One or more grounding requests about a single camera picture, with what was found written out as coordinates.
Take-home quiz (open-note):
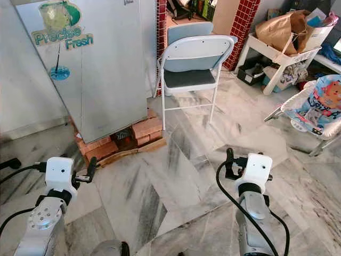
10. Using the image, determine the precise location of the silver fridge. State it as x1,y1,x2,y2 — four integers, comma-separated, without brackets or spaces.
13,0,158,144

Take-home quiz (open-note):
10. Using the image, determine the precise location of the wooden board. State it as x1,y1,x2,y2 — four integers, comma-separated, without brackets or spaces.
99,137,167,167

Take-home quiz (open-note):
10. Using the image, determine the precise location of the red brick stack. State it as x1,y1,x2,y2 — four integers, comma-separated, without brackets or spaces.
72,109,164,162

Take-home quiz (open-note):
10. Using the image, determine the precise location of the black furniture foot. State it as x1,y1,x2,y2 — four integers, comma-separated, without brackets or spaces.
0,158,22,171

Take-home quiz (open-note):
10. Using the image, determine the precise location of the grey robot leg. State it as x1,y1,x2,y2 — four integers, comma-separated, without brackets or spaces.
90,240,129,256

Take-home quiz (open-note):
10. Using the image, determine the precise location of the black storage box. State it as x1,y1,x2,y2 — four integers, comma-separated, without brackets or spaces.
237,63,266,86

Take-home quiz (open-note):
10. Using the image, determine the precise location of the basket of clutter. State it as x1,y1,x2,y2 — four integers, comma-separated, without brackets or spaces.
263,61,311,92

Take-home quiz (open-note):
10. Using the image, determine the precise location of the colourful baby bouncer seat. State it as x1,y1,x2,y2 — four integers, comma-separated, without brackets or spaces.
264,75,341,157

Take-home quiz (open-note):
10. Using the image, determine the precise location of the white folding chair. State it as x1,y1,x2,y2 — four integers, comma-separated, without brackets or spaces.
157,34,238,130

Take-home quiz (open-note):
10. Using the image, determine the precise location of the white shelf rack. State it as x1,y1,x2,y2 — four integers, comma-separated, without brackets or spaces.
234,33,321,97

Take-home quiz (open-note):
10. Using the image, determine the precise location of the red tiled column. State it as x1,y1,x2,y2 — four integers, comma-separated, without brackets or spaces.
222,0,259,71

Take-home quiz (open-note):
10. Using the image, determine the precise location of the blue-grey folding chair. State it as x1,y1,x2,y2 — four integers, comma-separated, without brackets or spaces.
167,21,215,47

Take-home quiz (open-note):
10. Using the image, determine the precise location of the brown paper bag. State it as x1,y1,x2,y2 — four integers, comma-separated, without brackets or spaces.
255,10,312,56

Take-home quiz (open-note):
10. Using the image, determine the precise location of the green Precise Fresh sticker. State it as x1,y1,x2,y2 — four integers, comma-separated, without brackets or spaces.
31,2,94,82

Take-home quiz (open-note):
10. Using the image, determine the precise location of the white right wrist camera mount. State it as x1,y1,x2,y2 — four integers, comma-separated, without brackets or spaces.
233,152,273,187

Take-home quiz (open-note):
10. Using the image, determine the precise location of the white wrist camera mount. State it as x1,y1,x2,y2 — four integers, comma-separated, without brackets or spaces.
233,152,273,187
44,156,76,194

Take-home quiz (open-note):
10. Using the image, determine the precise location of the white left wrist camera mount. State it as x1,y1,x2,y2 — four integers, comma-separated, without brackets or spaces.
44,156,76,194

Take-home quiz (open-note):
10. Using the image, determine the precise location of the long black left arm cable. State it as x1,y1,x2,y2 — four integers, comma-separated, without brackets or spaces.
0,162,47,185

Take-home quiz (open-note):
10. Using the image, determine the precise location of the short black right arm cable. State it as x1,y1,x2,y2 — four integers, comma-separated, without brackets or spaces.
269,209,291,256

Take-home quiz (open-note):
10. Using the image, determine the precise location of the short black arm cable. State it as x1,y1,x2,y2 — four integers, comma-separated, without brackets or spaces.
0,206,41,236
269,209,291,256

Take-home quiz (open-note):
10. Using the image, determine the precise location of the short black left arm cable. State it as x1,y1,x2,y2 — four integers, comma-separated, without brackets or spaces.
0,206,41,236

